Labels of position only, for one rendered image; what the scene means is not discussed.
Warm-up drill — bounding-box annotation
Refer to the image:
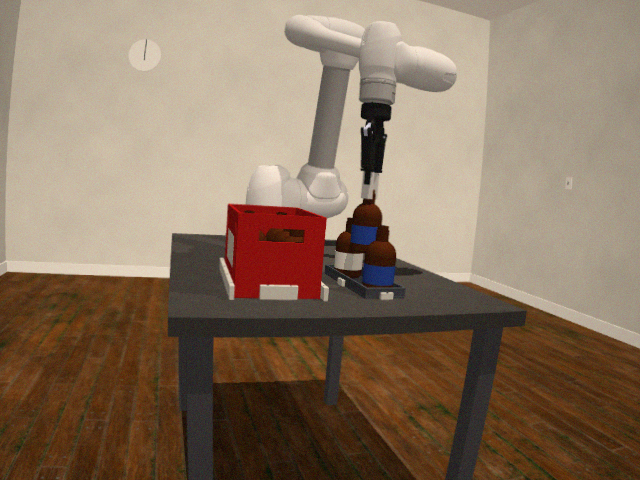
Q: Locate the red plastic crate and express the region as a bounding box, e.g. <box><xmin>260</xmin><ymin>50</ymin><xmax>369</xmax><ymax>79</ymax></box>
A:
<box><xmin>225</xmin><ymin>204</ymin><xmax>327</xmax><ymax>299</ymax></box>

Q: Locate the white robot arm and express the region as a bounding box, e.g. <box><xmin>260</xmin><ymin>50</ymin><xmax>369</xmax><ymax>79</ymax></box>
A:
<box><xmin>246</xmin><ymin>15</ymin><xmax>457</xmax><ymax>218</ymax></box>

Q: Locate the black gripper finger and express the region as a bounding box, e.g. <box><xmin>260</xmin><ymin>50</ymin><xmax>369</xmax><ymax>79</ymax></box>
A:
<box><xmin>360</xmin><ymin>122</ymin><xmax>381</xmax><ymax>199</ymax></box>
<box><xmin>374</xmin><ymin>128</ymin><xmax>387</xmax><ymax>199</ymax></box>

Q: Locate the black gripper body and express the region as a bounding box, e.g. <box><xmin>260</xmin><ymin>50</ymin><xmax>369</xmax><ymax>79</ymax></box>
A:
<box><xmin>361</xmin><ymin>102</ymin><xmax>392</xmax><ymax>140</ymax></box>

